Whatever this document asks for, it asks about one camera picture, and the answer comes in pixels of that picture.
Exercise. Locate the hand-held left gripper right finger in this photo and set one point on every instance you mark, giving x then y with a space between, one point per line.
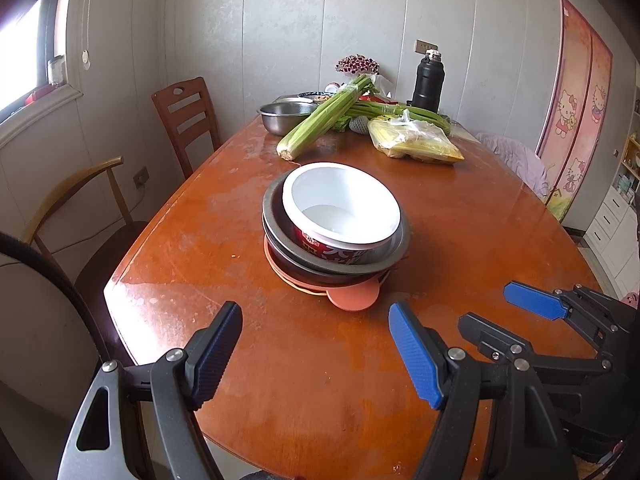
415 355

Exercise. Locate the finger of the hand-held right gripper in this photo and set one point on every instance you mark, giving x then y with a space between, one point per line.
535 301
490 337

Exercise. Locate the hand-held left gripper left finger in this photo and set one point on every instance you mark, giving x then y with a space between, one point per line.
215 355

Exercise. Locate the orange animal-shaped plate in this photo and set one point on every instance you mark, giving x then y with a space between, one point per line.
352 297

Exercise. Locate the yellow shell-shaped plate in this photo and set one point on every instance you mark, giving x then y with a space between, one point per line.
305 288

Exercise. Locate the large red paper bowl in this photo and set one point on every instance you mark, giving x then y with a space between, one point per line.
340 255

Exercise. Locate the pink toy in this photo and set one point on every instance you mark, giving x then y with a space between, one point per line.
632 301

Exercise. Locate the white drawer cabinet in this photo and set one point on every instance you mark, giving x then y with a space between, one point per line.
612 240

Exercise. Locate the curved-back wooden chair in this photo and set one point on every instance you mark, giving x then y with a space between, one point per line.
110 255

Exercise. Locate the pink cloth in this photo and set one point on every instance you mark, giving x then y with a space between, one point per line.
515 155

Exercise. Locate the pink cartoon-print wardrobe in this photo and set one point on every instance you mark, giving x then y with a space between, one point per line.
575 110

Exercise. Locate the plastic bag of noodles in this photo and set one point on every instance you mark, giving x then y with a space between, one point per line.
415 142

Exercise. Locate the green celery bunch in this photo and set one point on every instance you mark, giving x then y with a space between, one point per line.
315 125
400 110

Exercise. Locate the fruit in white foam net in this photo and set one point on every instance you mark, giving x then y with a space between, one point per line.
361 126

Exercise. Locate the black thermos flask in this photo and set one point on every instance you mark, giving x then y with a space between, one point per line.
426 85

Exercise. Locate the steel mixing bowl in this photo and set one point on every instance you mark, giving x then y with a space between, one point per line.
280 120

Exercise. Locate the slat-back wooden chair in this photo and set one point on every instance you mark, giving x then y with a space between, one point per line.
185 110

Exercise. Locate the red packet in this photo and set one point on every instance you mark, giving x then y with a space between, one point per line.
380 97

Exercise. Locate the patterned ceramic bowl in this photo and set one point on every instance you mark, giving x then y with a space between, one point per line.
312 96

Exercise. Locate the red object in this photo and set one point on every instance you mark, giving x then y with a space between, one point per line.
37 96

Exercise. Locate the clear jar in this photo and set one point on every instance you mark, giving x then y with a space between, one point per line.
56 71

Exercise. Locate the window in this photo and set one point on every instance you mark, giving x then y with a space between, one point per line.
20 50

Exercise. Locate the white wall outlet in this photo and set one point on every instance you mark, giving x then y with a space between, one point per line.
141 176

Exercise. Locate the beige wall socket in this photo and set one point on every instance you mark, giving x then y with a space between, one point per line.
425 46

